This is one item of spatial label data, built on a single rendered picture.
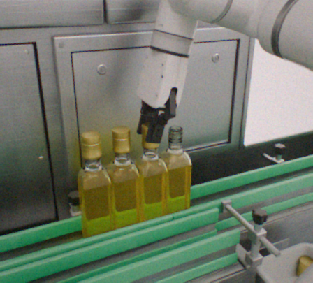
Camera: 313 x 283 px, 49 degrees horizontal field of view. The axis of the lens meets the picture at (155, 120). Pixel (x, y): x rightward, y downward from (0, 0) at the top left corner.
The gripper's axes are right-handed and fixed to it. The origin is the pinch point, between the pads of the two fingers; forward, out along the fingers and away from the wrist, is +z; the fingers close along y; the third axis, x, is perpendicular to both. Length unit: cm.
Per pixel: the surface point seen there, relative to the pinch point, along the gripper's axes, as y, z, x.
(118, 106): -12.8, -0.2, -2.2
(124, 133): 1.3, 0.8, -5.8
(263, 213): 15.6, 9.6, 19.4
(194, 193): -3.3, 16.5, 17.8
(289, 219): 6.2, 18.4, 41.2
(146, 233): 6.1, 19.6, 1.4
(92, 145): 1.2, 3.7, -11.3
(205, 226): 5.9, 19.1, 15.8
